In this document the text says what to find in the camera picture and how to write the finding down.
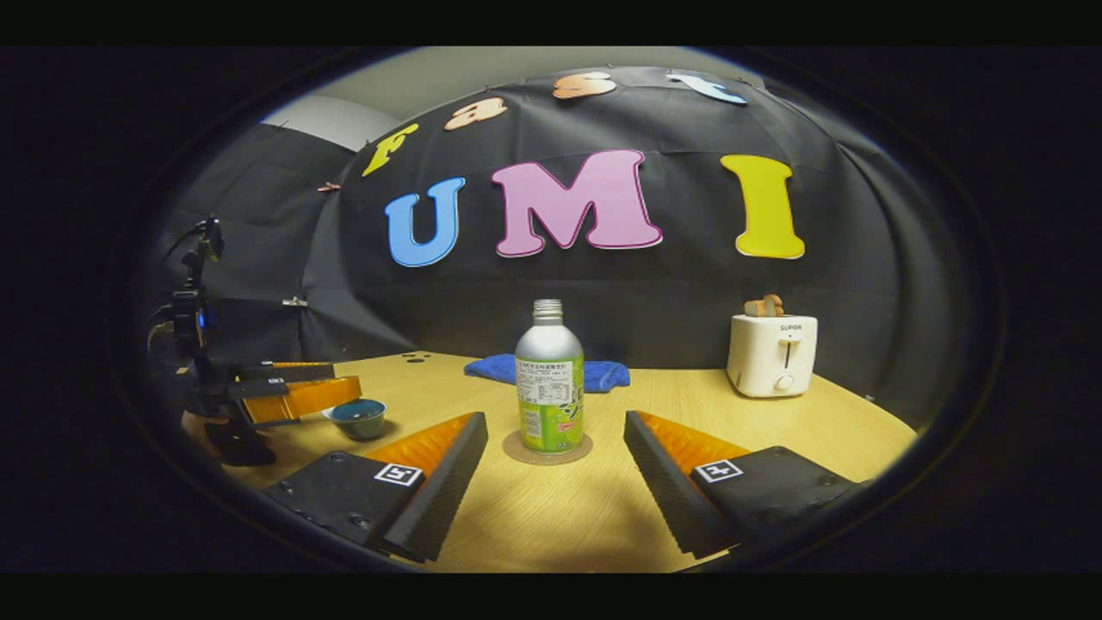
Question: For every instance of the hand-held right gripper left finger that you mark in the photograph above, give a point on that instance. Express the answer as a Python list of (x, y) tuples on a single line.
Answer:
[(448, 499)]

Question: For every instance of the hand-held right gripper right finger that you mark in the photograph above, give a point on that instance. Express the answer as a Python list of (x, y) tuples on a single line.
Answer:
[(663, 499)]

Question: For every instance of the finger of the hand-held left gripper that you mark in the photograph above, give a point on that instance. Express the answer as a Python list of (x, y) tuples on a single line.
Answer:
[(275, 373), (301, 398)]

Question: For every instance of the white teacup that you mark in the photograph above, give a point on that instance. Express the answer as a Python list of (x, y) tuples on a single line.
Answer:
[(357, 431)]

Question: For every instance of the brown round coaster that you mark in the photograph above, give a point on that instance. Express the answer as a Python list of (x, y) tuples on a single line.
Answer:
[(516, 452)]

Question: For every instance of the silver green water bottle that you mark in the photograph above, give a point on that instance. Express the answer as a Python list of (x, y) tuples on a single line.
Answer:
[(549, 379)]

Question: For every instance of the blue towel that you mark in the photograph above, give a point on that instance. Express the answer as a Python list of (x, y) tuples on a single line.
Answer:
[(491, 368)]

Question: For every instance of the white toaster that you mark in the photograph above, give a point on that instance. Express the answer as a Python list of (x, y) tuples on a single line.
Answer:
[(770, 357)]

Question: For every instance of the toasted bread slice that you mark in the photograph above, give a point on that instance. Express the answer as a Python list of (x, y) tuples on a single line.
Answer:
[(754, 307), (774, 305)]

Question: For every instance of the black backdrop cloth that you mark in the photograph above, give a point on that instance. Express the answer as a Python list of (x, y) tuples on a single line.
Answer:
[(603, 293)]

